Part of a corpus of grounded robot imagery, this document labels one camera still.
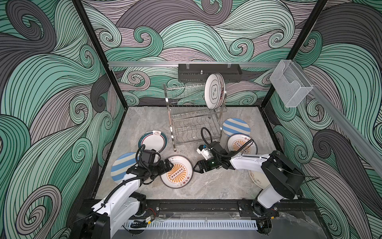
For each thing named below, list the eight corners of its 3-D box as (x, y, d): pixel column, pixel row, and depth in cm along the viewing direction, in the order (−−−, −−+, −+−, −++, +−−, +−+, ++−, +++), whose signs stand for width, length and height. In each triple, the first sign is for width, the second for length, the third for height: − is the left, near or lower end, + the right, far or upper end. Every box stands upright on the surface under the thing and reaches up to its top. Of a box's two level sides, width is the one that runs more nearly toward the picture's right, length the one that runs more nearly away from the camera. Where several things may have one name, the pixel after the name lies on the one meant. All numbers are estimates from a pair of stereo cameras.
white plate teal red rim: (136, 148, 98) (135, 146, 96) (145, 130, 108) (144, 128, 106) (163, 154, 95) (163, 152, 94) (170, 134, 105) (170, 133, 104)
